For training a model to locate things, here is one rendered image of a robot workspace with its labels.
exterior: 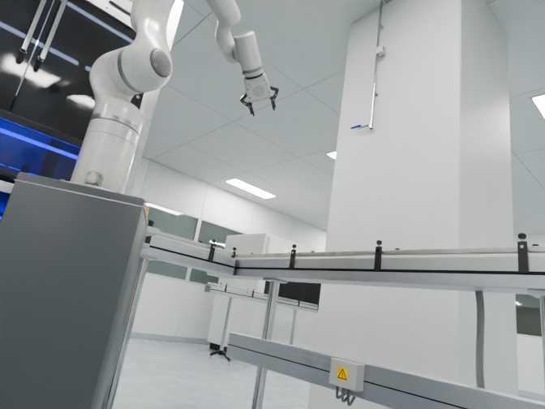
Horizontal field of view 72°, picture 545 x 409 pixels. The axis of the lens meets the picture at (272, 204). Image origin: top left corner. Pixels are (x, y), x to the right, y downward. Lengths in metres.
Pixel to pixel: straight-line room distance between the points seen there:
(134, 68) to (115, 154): 0.22
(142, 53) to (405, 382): 1.26
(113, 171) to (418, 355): 1.64
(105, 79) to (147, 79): 0.13
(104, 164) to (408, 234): 1.65
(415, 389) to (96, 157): 1.17
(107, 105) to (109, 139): 0.09
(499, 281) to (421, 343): 0.84
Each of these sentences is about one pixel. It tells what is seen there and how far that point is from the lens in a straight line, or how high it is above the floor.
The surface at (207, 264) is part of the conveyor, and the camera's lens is 2.00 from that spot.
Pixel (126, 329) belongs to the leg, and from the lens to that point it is 1.88.
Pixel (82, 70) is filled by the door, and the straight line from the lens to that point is 1.81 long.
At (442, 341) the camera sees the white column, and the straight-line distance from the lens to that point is 2.03.
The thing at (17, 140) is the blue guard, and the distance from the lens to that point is 1.65.
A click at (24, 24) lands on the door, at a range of 1.83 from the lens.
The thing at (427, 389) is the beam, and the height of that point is 0.52.
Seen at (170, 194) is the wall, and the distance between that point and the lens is 7.03.
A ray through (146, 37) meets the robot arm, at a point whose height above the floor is 1.27.
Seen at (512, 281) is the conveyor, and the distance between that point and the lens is 1.31.
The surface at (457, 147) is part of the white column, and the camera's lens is 2.24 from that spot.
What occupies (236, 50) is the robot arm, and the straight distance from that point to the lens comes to 1.60.
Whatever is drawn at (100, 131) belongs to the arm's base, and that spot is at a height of 1.01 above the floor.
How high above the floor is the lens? 0.66
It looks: 17 degrees up
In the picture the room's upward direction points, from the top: 9 degrees clockwise
